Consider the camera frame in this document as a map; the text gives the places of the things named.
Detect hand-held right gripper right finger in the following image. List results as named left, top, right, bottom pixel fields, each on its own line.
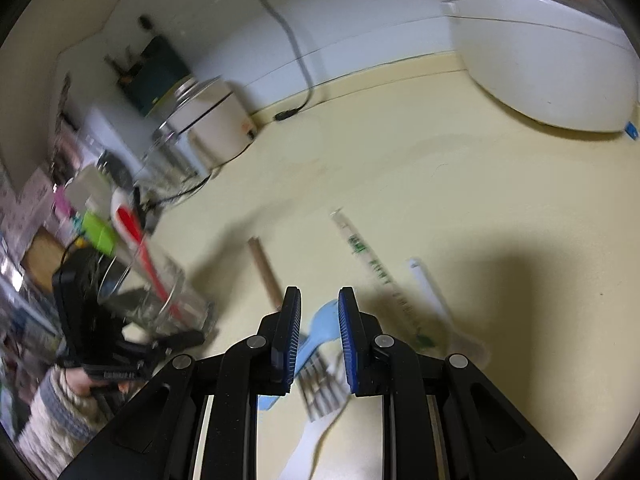
left=337, top=287, right=578, bottom=480

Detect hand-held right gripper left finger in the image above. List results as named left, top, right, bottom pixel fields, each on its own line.
left=60, top=286, right=303, bottom=480

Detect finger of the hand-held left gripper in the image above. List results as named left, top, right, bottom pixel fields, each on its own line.
left=124, top=329, right=207, bottom=362

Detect blue plastic spoon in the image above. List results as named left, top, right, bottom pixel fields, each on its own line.
left=257, top=299, right=342, bottom=412

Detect clear ribbed glass cup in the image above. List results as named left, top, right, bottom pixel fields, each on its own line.
left=96, top=254, right=217, bottom=347

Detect metal fork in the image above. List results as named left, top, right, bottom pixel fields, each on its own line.
left=299, top=349, right=352, bottom=422

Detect brown wooden chopsticks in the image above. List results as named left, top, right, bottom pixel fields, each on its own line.
left=247, top=237, right=287, bottom=312

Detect red plastic spoon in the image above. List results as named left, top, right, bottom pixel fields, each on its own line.
left=114, top=206, right=174, bottom=319

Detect chopsticks with green print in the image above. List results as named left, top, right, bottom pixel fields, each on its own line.
left=329, top=209, right=437, bottom=352

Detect white plastic fork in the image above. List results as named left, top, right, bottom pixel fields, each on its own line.
left=276, top=400, right=352, bottom=480

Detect small white plastic spoon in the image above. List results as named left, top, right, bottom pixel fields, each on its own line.
left=406, top=258, right=489, bottom=362

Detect person's left forearm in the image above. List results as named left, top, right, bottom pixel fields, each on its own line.
left=14, top=365, right=118, bottom=480

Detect person's left hand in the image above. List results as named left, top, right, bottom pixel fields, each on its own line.
left=64, top=367, right=131, bottom=399

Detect pink cloth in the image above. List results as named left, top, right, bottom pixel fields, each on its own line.
left=52, top=185, right=72, bottom=219

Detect cream plastic cutting board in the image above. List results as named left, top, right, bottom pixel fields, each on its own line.
left=65, top=165, right=109, bottom=212

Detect glass blender jar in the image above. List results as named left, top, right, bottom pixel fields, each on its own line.
left=139, top=134, right=202, bottom=187

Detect white electric pot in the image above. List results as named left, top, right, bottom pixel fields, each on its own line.
left=150, top=75, right=259, bottom=172

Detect dark green utensil holder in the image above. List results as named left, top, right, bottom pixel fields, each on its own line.
left=121, top=35, right=189, bottom=117

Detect white rice cooker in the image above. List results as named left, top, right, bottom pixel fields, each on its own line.
left=434, top=0, right=639, bottom=134

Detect black power cord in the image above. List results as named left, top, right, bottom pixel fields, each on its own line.
left=236, top=0, right=317, bottom=122

